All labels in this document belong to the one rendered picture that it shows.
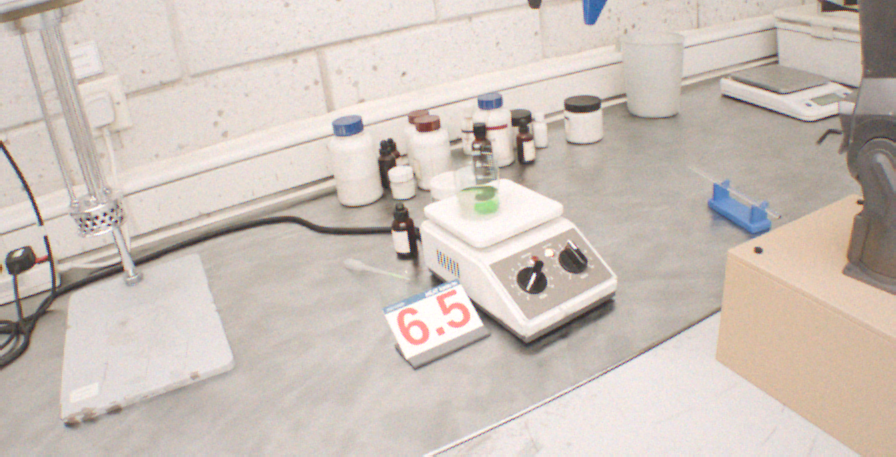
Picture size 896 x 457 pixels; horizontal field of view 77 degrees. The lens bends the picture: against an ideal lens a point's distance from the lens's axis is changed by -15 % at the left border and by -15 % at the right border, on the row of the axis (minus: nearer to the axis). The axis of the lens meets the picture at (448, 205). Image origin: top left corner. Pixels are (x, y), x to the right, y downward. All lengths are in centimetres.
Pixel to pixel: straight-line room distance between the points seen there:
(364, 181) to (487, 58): 38
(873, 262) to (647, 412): 23
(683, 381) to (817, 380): 13
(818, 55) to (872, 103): 110
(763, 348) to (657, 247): 28
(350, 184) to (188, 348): 39
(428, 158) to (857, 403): 70
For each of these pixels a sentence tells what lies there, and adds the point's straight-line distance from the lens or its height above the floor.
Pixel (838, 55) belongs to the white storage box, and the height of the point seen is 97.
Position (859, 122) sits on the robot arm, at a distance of 52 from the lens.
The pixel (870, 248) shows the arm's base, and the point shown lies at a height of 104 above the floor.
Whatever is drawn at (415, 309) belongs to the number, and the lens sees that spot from 68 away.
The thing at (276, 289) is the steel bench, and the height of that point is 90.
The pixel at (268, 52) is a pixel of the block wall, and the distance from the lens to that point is 108.
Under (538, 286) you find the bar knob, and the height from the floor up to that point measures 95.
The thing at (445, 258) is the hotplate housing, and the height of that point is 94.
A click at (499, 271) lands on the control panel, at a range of 67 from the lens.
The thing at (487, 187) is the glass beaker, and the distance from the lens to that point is 69.
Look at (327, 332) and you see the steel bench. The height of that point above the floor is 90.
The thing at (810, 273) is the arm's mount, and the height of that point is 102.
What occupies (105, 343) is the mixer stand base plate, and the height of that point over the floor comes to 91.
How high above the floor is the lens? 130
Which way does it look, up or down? 25 degrees down
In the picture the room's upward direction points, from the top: 8 degrees counter-clockwise
